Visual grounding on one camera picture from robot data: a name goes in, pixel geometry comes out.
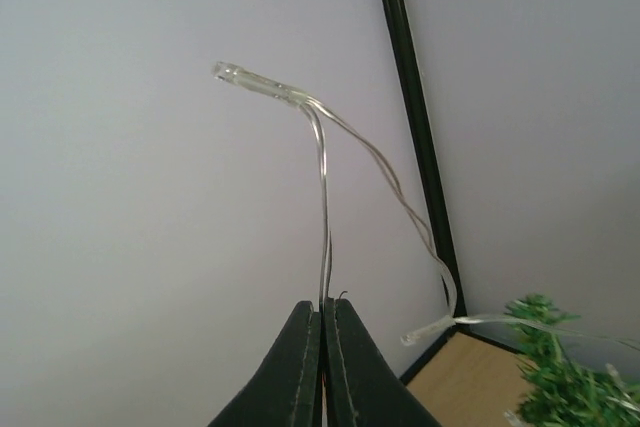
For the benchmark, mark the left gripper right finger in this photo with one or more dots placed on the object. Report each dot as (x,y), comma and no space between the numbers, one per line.
(361,388)

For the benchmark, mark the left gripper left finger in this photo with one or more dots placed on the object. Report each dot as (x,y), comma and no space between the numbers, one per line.
(285,390)

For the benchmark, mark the small green christmas tree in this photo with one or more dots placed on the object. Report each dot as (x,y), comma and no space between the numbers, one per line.
(561,391)

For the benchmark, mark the clear led string lights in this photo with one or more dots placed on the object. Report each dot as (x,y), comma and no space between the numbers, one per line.
(540,170)

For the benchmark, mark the black frame rail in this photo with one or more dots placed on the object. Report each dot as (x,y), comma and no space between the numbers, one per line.
(416,111)

